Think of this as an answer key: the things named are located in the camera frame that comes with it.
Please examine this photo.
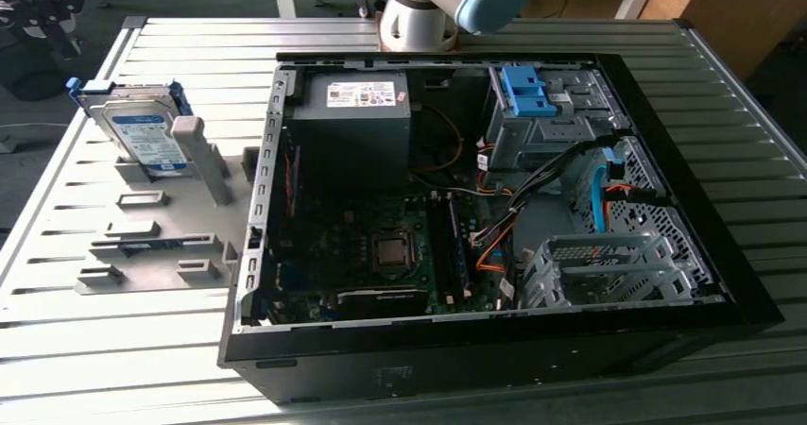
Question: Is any orange black power wire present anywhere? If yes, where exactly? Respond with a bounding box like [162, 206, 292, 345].
[601, 183, 674, 213]

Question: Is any grey parts rack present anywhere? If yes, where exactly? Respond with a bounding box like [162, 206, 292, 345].
[75, 115, 263, 297]

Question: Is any green motherboard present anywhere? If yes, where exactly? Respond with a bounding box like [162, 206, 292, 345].
[270, 191, 505, 325]

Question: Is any black graphics card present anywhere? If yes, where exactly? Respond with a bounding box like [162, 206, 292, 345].
[336, 285, 432, 323]

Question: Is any silver disk bay cage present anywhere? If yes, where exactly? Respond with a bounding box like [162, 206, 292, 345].
[517, 229, 720, 311]

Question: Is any white floor cable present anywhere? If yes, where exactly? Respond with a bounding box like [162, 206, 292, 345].
[0, 121, 72, 155]

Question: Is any silver CPU in socket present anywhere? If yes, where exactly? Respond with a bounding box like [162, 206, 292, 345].
[370, 228, 418, 276]

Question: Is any grey power supply unit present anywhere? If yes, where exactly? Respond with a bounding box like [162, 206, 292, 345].
[288, 69, 416, 186]

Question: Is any RAM stick blue label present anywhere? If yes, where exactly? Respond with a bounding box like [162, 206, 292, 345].
[444, 192, 475, 299]

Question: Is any blue flat data wire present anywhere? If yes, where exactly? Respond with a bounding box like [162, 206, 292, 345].
[591, 147, 627, 235]

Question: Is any grey optical drive cage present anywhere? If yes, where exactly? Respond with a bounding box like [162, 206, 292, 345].
[483, 64, 632, 174]

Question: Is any wooden cabinet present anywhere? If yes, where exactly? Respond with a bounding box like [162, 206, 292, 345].
[642, 0, 807, 82]

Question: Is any black cable bundle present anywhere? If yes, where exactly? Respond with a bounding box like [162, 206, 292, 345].
[469, 134, 616, 251]

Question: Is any black mesh wastebasket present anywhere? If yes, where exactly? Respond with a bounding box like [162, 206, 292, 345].
[0, 59, 71, 103]

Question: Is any dark RAM stick spare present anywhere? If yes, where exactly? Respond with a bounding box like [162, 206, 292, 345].
[118, 237, 190, 252]

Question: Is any blue plastic bay latch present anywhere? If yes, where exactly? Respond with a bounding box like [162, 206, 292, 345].
[501, 65, 561, 118]

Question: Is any black open PC case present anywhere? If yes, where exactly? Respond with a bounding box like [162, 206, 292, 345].
[217, 50, 787, 405]

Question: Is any orange flat cable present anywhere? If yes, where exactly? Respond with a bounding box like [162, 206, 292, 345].
[475, 234, 516, 273]

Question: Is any thin yellow wire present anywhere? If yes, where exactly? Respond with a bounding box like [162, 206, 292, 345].
[409, 103, 465, 176]

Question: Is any hard disk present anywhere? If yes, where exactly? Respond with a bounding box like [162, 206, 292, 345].
[66, 77, 197, 179]

